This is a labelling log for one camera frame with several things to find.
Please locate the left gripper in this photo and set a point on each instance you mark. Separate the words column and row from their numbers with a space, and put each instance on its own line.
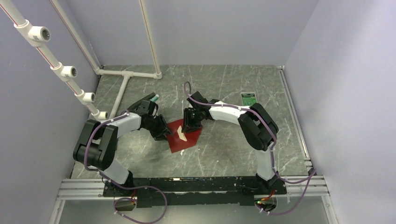
column 158, row 134

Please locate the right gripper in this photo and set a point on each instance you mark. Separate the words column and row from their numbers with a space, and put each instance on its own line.
column 188, row 126

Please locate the tan letter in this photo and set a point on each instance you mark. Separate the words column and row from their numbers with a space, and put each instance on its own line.
column 181, row 135

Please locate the red envelope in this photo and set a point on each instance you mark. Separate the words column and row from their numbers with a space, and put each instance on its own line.
column 178, row 140

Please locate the green glue stick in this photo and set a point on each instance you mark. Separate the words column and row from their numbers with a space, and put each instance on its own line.
column 155, row 98

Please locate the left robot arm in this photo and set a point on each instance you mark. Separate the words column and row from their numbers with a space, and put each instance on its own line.
column 98, row 140

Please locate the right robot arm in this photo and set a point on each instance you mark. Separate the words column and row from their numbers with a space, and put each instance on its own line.
column 258, row 127

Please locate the green labelled plastic box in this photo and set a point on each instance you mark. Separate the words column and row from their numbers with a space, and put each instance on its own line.
column 248, row 98

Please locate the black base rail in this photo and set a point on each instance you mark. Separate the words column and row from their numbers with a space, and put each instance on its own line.
column 241, row 190

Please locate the white pvc pipe frame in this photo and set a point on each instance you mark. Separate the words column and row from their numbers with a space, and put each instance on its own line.
column 29, row 70

